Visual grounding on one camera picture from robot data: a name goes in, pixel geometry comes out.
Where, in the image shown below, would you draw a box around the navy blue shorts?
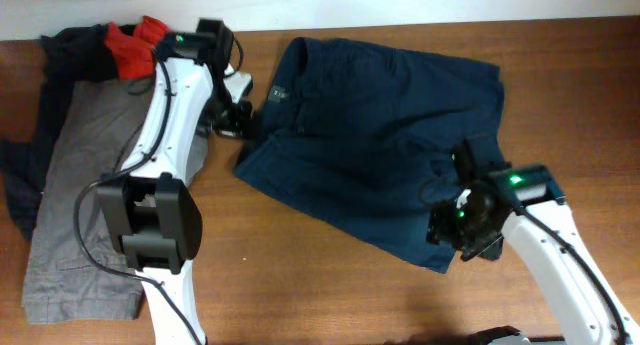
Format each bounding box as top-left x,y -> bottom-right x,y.
234,37 -> 505,273

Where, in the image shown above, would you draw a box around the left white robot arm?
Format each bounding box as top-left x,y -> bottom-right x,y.
86,19 -> 253,344

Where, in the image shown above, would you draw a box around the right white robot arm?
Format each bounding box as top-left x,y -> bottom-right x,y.
426,135 -> 639,344

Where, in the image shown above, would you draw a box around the red garment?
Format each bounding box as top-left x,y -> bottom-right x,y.
104,16 -> 170,80

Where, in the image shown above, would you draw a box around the grey folded shorts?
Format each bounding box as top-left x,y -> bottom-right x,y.
21,79 -> 209,325

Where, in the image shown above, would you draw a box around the black garment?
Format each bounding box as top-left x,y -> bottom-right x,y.
1,25 -> 117,240

